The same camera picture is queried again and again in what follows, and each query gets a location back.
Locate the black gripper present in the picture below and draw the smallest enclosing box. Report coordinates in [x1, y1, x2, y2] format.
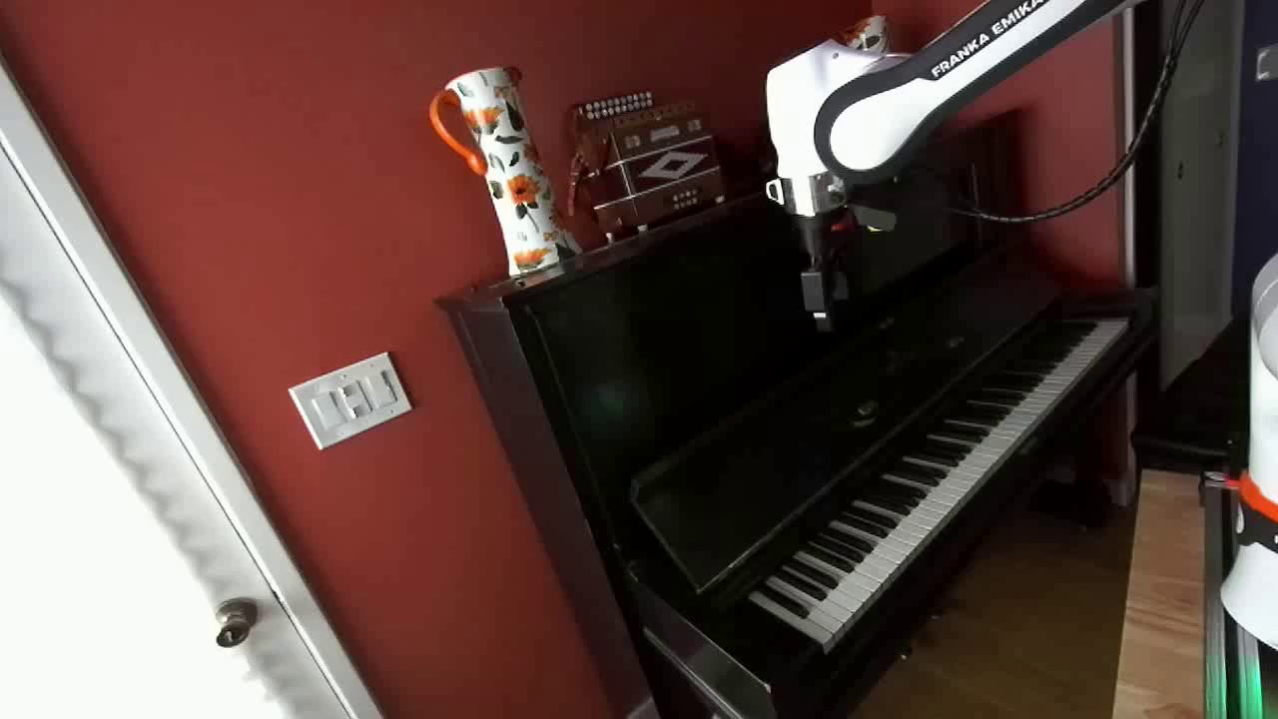
[791, 206, 857, 337]

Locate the black upright piano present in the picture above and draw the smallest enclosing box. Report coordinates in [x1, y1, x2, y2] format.
[434, 112, 1164, 719]

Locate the framed picture on piano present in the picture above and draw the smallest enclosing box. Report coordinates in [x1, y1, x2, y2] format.
[562, 88, 730, 245]

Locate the grey door panel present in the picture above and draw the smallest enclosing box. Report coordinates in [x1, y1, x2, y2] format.
[1154, 0, 1253, 393]

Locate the metal door lock knob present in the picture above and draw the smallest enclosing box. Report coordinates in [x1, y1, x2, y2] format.
[213, 594, 262, 652]

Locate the white door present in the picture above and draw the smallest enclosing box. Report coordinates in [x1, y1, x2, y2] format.
[0, 65, 382, 719]

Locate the white floral pitcher orange handle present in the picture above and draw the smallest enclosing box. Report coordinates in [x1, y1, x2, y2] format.
[428, 65, 585, 283]

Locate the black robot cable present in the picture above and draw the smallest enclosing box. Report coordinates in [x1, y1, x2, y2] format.
[945, 0, 1202, 231]

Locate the white wall switch plate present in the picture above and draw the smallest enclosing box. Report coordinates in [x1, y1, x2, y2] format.
[288, 346, 417, 450]

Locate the black metal table rail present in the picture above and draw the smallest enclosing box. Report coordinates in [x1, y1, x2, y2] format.
[1200, 468, 1268, 719]

